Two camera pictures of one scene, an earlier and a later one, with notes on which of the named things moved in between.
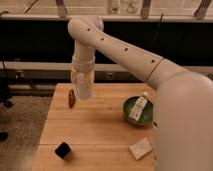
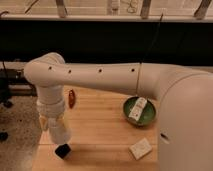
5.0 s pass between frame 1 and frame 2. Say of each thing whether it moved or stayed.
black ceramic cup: stayed
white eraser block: stayed
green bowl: stayed
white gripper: moved
